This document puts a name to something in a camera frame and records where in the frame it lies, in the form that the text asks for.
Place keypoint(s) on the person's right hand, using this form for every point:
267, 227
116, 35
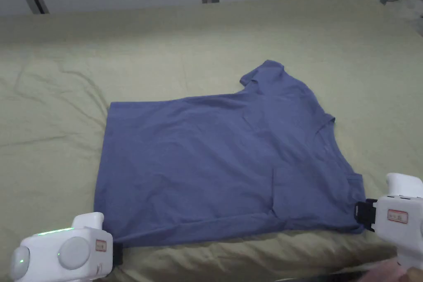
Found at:
390, 273

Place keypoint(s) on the blue shirt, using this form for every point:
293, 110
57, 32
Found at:
218, 166

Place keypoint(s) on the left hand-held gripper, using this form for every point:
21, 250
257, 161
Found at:
59, 255

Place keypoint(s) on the bed with pale green sheet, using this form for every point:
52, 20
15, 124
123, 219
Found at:
99, 64

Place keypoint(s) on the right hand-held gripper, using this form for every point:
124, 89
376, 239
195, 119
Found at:
400, 226

